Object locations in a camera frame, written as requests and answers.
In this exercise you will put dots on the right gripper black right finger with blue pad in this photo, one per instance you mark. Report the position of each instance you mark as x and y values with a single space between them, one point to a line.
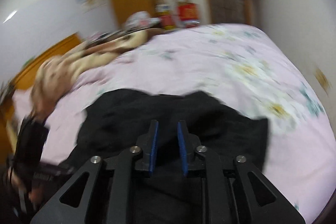
187 147

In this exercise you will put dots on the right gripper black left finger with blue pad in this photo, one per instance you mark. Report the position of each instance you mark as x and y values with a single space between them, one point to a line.
148 143

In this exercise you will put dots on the black quilted puffer jacket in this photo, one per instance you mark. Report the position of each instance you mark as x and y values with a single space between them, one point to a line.
117 118

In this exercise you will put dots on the person's left hand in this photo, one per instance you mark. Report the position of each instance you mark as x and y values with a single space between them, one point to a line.
15 183

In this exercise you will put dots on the orange wooden headboard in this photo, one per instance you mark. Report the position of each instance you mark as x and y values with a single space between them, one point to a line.
23 81

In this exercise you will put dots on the pink floral duvet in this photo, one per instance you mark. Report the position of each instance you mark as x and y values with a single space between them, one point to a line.
240 66

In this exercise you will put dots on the brown cream bear blanket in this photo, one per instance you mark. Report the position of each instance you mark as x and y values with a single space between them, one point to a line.
57 75

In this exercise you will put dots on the pink storage box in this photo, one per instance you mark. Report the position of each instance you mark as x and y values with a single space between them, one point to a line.
167 22

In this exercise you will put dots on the white plastic bag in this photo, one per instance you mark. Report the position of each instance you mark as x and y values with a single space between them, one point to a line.
141 20

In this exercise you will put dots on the red gift box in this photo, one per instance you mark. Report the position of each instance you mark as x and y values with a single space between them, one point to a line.
188 15

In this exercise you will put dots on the wall power socket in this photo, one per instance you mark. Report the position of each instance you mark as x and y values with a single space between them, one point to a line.
322 80

